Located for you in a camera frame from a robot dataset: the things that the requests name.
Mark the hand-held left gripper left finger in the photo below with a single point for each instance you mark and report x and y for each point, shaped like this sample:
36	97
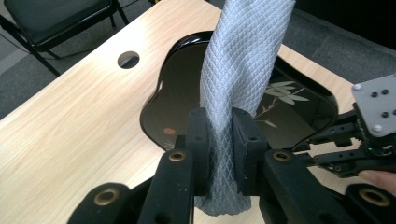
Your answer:
174	180

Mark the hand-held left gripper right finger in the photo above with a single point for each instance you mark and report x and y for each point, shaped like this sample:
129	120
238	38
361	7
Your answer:
280	186

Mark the grey cloth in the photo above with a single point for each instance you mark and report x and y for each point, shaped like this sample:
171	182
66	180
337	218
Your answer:
239	62

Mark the black curtain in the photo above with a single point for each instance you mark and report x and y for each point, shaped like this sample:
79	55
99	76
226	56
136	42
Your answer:
358	18

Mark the black folding chair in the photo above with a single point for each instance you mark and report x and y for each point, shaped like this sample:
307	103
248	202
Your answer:
46	18

